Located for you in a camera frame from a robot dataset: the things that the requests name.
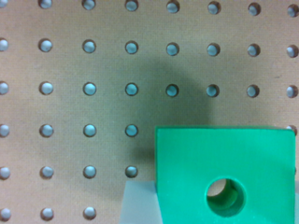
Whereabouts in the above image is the translucent gripper right finger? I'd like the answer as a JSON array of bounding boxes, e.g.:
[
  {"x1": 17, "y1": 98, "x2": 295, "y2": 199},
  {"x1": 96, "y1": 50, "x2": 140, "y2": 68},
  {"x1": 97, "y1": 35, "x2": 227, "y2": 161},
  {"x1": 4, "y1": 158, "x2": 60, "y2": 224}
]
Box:
[{"x1": 294, "y1": 181, "x2": 299, "y2": 224}]

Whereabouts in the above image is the translucent gripper left finger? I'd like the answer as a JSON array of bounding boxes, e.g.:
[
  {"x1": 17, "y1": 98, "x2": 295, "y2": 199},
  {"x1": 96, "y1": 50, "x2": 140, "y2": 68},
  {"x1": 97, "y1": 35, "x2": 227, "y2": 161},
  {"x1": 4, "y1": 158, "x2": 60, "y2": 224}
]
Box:
[{"x1": 119, "y1": 181, "x2": 163, "y2": 224}]

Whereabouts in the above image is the green block with hole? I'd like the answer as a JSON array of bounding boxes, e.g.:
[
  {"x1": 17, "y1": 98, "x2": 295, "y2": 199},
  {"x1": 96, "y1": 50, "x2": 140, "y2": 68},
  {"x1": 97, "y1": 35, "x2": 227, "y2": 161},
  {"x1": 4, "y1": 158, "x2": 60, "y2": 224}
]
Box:
[{"x1": 155, "y1": 127, "x2": 295, "y2": 224}]

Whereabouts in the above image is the brown pegboard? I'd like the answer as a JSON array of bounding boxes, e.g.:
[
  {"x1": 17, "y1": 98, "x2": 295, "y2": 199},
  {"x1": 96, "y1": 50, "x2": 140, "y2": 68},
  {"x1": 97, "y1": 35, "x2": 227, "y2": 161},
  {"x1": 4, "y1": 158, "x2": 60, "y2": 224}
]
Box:
[{"x1": 0, "y1": 0, "x2": 298, "y2": 224}]

